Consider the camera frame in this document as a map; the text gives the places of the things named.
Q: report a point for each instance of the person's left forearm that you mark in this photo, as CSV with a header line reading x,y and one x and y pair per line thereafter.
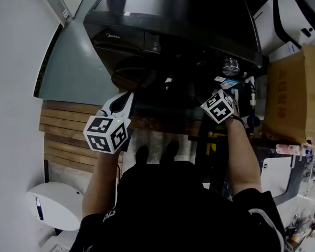
x,y
99,182

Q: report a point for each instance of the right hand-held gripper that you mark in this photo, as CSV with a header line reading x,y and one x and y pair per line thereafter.
x,y
218,107

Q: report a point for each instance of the white bottle with blue cap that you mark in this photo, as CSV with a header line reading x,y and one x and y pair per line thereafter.
x,y
307,149

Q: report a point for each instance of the person's right shoe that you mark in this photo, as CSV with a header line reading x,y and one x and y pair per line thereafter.
x,y
169,152

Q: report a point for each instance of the pink bottle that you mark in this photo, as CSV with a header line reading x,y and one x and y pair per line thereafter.
x,y
286,149

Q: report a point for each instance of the person's right forearm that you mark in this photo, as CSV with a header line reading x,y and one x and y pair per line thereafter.
x,y
244,161

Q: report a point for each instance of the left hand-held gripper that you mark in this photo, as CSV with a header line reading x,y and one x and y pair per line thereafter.
x,y
105,135

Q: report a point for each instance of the white appliance with blue panel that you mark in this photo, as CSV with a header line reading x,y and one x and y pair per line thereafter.
x,y
55,203

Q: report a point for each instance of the dark wooden step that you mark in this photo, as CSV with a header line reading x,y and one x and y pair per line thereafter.
x,y
168,125

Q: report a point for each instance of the black washing machine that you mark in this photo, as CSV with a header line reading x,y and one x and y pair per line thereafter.
x,y
173,14

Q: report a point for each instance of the white black appliance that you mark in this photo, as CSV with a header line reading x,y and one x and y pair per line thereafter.
x,y
291,14

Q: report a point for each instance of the white water valve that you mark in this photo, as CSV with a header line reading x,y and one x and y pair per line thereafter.
x,y
252,98

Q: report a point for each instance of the large cardboard box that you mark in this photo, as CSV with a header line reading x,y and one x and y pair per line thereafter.
x,y
291,101

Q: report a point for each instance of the person's black shirt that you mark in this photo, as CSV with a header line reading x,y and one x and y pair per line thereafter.
x,y
173,206

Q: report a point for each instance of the wooden slatted pallet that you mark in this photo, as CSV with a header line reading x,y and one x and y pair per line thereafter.
x,y
65,130

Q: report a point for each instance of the person's left shoe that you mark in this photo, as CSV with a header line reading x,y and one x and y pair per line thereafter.
x,y
142,155

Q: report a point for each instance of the yellow item under counter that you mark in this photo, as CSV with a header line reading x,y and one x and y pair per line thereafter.
x,y
208,147

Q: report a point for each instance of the white rectangular board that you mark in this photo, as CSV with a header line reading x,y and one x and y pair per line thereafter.
x,y
275,177

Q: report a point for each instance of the person's shoe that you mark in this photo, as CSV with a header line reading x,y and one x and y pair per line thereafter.
x,y
142,155
169,152

